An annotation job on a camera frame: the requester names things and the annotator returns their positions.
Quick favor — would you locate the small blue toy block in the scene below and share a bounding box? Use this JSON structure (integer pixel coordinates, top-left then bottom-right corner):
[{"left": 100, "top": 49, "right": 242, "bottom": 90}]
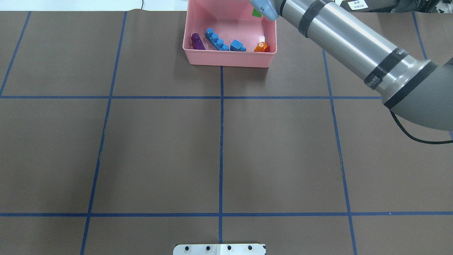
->
[{"left": 230, "top": 39, "right": 247, "bottom": 52}]

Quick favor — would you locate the long blue toy block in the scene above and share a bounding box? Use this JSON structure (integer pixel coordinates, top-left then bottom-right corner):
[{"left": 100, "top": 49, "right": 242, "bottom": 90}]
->
[{"left": 205, "top": 28, "right": 230, "bottom": 51}]

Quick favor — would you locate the orange toy block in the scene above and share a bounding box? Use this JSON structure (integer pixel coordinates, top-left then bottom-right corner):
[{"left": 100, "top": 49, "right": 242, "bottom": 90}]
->
[{"left": 254, "top": 42, "right": 271, "bottom": 53}]

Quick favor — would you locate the purple toy block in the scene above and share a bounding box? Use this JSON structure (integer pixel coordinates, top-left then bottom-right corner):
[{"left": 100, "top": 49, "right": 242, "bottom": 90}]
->
[{"left": 190, "top": 33, "right": 206, "bottom": 50}]

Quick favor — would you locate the green toy block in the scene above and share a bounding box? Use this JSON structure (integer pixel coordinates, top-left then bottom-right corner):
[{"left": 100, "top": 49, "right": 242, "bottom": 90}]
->
[{"left": 252, "top": 8, "right": 262, "bottom": 18}]

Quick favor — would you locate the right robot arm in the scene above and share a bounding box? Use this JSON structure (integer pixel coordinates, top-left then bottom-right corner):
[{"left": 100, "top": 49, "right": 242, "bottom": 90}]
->
[{"left": 251, "top": 0, "right": 453, "bottom": 131}]

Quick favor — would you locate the pink plastic box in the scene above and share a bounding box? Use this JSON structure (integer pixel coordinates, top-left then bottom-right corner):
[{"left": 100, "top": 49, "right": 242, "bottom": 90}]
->
[{"left": 182, "top": 0, "right": 277, "bottom": 68}]

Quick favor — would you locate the dark box with label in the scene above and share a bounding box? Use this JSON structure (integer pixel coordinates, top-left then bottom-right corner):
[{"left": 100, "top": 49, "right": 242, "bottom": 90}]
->
[{"left": 336, "top": 0, "right": 453, "bottom": 14}]

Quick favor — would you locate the brown table mat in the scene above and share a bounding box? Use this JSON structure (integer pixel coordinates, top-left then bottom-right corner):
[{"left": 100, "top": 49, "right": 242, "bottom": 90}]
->
[{"left": 1, "top": 10, "right": 452, "bottom": 255}]

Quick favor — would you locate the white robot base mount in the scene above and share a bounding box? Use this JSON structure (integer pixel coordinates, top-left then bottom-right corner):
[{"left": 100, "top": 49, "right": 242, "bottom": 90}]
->
[{"left": 173, "top": 243, "right": 267, "bottom": 255}]

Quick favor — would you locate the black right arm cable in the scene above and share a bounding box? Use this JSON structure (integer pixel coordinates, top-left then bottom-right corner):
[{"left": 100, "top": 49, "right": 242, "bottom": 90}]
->
[{"left": 389, "top": 109, "right": 453, "bottom": 145}]

